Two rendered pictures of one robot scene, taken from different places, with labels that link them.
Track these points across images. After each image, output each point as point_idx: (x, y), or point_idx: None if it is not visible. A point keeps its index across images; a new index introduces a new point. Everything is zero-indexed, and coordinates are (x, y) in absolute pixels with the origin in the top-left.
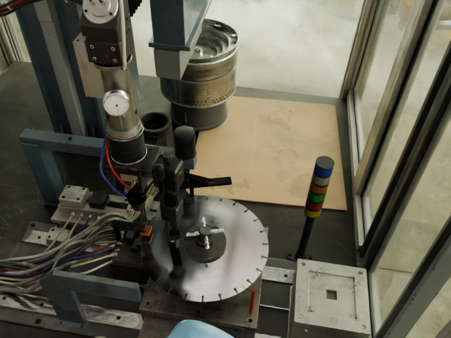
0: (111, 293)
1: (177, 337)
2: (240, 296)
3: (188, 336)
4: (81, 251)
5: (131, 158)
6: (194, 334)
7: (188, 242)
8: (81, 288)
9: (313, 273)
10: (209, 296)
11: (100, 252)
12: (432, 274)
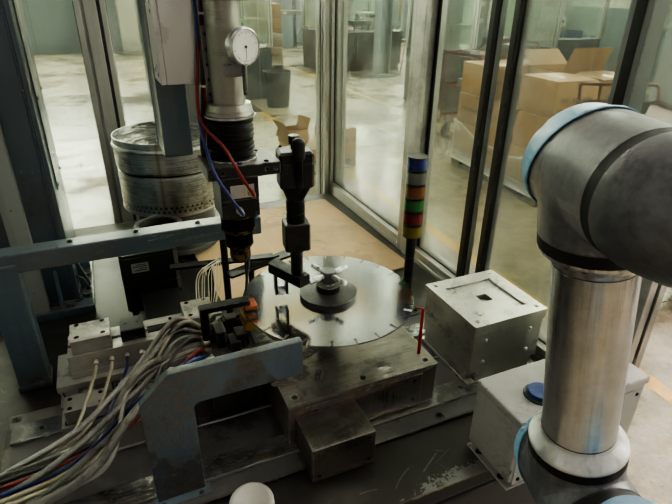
0: (262, 373)
1: (564, 119)
2: (394, 345)
3: (577, 109)
4: (164, 369)
5: (247, 153)
6: (581, 106)
7: (310, 297)
8: (214, 385)
9: (451, 289)
10: (382, 330)
11: (195, 358)
12: None
